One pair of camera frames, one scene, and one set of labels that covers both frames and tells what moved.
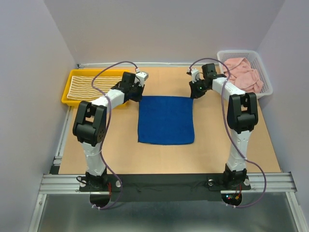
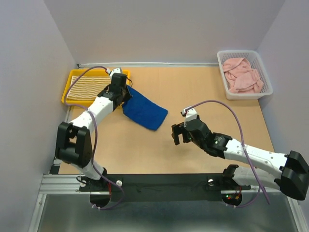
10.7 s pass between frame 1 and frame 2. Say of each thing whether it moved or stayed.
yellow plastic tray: stayed
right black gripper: moved
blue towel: moved
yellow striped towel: stayed
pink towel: stayed
